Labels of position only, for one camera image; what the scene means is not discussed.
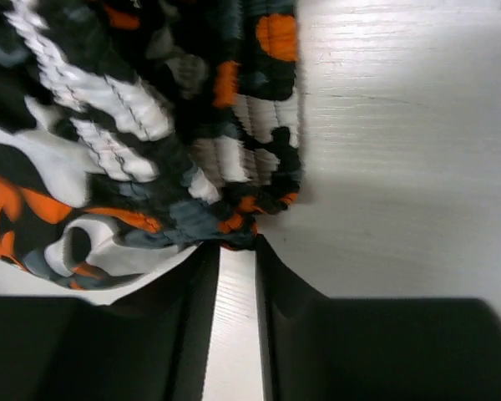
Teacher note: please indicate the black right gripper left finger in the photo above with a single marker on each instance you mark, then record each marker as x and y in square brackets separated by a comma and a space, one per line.
[149, 345]

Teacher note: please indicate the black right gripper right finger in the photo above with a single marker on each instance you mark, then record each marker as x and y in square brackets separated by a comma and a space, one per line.
[316, 347]

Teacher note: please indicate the orange camouflage shorts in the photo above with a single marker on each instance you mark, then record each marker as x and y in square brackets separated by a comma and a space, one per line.
[130, 130]

